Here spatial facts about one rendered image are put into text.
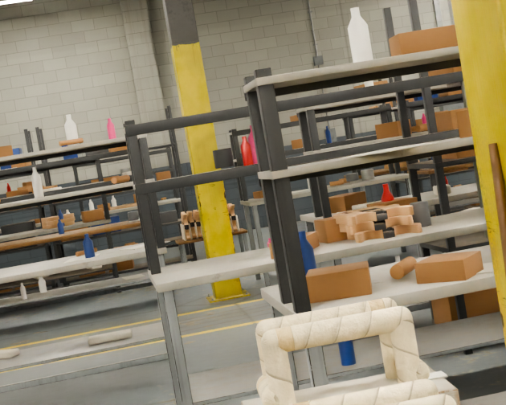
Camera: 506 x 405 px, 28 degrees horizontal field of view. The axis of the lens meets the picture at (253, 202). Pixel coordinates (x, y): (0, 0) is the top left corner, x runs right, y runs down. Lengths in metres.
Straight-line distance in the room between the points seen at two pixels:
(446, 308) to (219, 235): 4.19
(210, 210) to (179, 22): 1.90
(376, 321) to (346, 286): 2.09
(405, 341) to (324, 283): 2.09
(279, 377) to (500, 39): 1.15
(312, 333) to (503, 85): 1.09
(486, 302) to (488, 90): 4.15
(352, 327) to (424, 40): 2.14
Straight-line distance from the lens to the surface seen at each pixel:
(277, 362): 1.30
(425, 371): 1.34
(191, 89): 10.12
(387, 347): 1.40
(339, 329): 1.30
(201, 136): 10.10
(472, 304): 6.38
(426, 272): 3.45
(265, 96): 3.21
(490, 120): 2.36
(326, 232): 5.20
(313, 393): 1.40
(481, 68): 2.36
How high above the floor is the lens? 1.44
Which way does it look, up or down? 3 degrees down
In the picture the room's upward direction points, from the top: 10 degrees counter-clockwise
